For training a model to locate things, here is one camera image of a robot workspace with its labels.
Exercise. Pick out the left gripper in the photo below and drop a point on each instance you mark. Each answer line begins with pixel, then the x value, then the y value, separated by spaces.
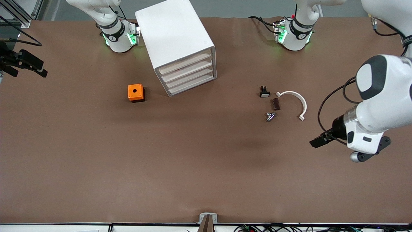
pixel 337 128

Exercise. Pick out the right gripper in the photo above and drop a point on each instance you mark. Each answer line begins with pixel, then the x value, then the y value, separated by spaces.
pixel 9 60

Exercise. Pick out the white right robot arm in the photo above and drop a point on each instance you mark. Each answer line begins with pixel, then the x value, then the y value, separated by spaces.
pixel 117 38

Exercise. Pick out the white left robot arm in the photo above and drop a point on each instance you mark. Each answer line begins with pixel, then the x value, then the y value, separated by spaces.
pixel 386 96

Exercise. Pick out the black button with white face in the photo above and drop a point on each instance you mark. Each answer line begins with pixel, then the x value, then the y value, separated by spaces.
pixel 264 93

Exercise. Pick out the small silver purple connector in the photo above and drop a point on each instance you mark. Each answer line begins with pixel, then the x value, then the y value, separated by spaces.
pixel 270 116

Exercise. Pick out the brown terminal block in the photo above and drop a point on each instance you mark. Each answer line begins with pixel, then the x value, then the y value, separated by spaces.
pixel 276 104

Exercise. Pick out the orange box with hole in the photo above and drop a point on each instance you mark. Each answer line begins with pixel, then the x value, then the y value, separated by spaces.
pixel 131 93

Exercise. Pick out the white curved bracket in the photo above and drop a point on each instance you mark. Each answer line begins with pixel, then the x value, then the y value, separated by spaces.
pixel 303 103

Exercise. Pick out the aluminium frame profile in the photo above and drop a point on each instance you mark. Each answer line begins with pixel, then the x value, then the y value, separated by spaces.
pixel 16 13

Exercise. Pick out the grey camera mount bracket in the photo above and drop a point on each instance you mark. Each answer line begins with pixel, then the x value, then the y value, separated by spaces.
pixel 208 219

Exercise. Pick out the white table edge rail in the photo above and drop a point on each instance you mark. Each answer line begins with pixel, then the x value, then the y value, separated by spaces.
pixel 48 228

